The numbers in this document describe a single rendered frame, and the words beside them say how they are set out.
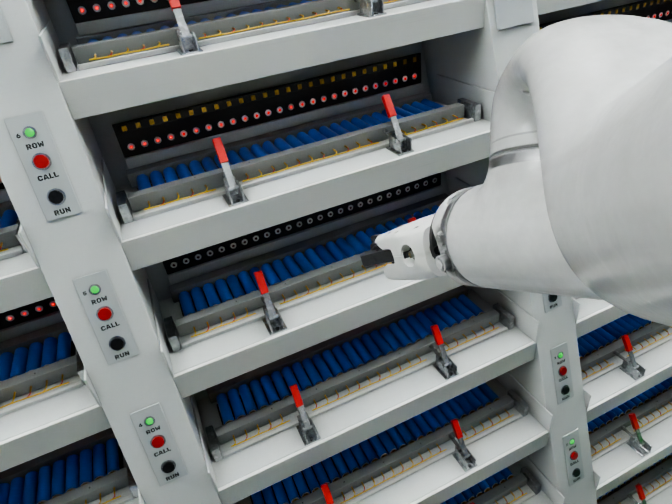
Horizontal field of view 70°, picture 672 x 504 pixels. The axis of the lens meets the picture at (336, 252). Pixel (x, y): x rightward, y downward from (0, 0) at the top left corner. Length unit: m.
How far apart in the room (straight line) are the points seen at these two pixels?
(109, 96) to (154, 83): 0.06
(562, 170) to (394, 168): 0.56
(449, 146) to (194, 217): 0.40
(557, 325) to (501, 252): 0.68
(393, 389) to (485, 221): 0.57
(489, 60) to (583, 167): 0.69
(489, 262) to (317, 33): 0.46
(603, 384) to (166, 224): 0.93
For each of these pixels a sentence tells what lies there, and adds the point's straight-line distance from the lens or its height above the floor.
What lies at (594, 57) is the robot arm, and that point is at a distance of 0.24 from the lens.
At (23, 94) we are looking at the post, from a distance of 0.68.
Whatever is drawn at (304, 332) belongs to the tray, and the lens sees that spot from 0.74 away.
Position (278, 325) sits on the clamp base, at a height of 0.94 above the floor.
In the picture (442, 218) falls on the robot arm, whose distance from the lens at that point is 0.39.
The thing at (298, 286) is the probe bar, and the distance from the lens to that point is 0.78.
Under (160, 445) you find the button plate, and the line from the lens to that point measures 0.76.
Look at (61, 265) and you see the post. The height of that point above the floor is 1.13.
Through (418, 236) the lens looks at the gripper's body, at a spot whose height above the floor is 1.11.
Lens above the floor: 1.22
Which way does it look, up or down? 16 degrees down
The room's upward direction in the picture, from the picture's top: 15 degrees counter-clockwise
